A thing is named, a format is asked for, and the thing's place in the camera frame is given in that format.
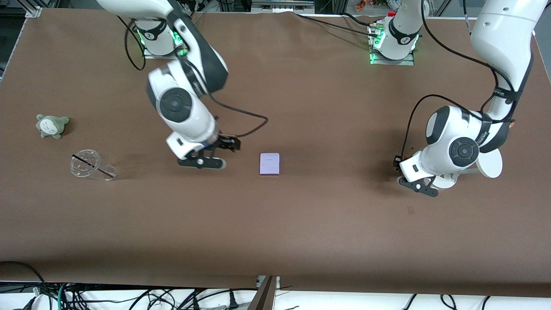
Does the black drinking straw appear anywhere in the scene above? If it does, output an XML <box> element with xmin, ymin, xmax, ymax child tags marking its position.
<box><xmin>72</xmin><ymin>154</ymin><xmax>113</xmax><ymax>177</ymax></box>

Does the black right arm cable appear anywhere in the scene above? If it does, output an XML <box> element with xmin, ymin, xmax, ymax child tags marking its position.
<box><xmin>124</xmin><ymin>15</ymin><xmax>269</xmax><ymax>138</ymax></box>

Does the clear plastic cup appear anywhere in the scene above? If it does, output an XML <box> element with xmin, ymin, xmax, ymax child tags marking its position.
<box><xmin>70</xmin><ymin>149</ymin><xmax>117</xmax><ymax>181</ymax></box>

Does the lavender rectangular box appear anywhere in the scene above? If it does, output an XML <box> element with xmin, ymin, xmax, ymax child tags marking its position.
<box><xmin>260</xmin><ymin>152</ymin><xmax>281</xmax><ymax>176</ymax></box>

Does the green plush toy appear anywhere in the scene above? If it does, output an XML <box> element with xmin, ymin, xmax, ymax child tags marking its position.
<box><xmin>36</xmin><ymin>114</ymin><xmax>70</xmax><ymax>139</ymax></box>

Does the thick black floor cable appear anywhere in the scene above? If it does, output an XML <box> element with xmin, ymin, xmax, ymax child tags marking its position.
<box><xmin>0</xmin><ymin>260</ymin><xmax>49</xmax><ymax>298</ymax></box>

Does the white round phone stand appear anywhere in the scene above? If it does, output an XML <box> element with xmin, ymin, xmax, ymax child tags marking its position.
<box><xmin>430</xmin><ymin>149</ymin><xmax>503</xmax><ymax>190</ymax></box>

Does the grey metal rail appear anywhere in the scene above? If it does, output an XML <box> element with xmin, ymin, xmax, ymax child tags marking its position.
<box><xmin>252</xmin><ymin>0</ymin><xmax>315</xmax><ymax>13</ymax></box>

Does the brown wooden post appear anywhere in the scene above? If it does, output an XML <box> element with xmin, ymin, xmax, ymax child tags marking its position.
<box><xmin>248</xmin><ymin>276</ymin><xmax>277</xmax><ymax>310</ymax></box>

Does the black cable on table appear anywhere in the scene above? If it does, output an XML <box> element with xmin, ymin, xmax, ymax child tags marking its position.
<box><xmin>342</xmin><ymin>12</ymin><xmax>381</xmax><ymax>27</ymax></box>
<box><xmin>295</xmin><ymin>13</ymin><xmax>373</xmax><ymax>36</ymax></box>

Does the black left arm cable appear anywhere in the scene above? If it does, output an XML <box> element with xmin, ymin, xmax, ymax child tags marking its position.
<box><xmin>402</xmin><ymin>0</ymin><xmax>517</xmax><ymax>162</ymax></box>

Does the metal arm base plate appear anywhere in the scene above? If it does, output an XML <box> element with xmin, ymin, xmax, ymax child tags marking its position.
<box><xmin>369</xmin><ymin>22</ymin><xmax>415</xmax><ymax>66</ymax></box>
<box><xmin>141</xmin><ymin>24</ymin><xmax>189</xmax><ymax>59</ymax></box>

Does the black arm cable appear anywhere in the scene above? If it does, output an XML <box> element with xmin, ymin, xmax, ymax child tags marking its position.
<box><xmin>124</xmin><ymin>15</ymin><xmax>269</xmax><ymax>138</ymax></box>
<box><xmin>402</xmin><ymin>0</ymin><xmax>517</xmax><ymax>162</ymax></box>

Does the aluminium frame profile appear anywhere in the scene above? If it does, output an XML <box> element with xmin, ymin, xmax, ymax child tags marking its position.
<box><xmin>24</xmin><ymin>0</ymin><xmax>43</xmax><ymax>19</ymax></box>

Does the brown table cover sheet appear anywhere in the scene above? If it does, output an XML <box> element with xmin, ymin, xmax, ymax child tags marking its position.
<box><xmin>0</xmin><ymin>8</ymin><xmax>551</xmax><ymax>289</ymax></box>

